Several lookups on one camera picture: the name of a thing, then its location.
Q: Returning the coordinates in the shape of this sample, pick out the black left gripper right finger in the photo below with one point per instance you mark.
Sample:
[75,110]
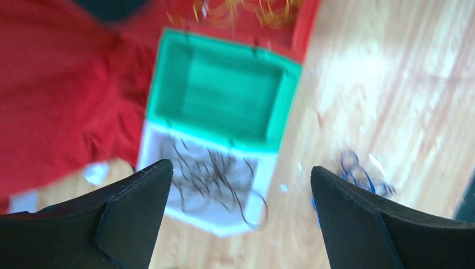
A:
[363,230]

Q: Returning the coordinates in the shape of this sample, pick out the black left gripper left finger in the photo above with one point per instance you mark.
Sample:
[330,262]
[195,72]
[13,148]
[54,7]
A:
[115,226]

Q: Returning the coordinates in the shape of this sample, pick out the white plastic bin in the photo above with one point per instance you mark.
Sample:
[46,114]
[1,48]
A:
[215,188]

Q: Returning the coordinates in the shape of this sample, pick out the red t-shirt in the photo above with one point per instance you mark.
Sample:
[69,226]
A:
[73,92]

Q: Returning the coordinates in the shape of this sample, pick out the green plastic bin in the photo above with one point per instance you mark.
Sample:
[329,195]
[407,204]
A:
[225,93]

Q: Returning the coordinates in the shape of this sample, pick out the black t-shirt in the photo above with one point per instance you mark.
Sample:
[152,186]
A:
[109,11]

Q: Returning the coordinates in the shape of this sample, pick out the red plastic bin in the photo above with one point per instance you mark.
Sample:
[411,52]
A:
[283,27]

